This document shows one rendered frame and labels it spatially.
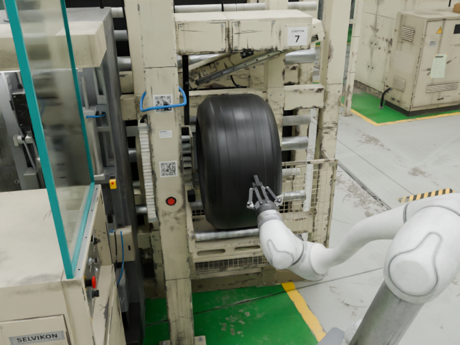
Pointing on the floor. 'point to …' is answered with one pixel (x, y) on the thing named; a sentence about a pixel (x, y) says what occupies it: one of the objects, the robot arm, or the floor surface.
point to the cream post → (165, 232)
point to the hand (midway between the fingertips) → (257, 183)
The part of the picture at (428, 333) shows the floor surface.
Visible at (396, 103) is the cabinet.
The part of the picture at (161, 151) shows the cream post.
